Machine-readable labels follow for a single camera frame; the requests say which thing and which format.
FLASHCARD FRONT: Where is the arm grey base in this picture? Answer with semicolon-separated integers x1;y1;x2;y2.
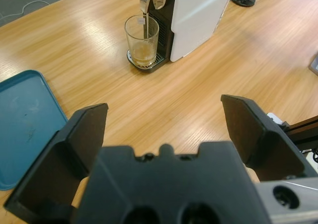
309;52;318;76

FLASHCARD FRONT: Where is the white floor cable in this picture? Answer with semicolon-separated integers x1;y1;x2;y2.
0;0;52;20

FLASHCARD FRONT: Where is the teal plastic tray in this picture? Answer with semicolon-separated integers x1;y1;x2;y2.
0;70;69;191

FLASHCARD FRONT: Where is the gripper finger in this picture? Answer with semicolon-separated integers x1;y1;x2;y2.
4;103;109;210
221;94;318;183

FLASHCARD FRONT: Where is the white coffee machine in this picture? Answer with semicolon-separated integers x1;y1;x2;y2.
139;0;237;63

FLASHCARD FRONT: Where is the clear drinking glass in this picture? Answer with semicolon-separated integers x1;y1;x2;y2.
124;14;160;67

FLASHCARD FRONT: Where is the metal drip tray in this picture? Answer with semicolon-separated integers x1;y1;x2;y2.
126;49;165;74

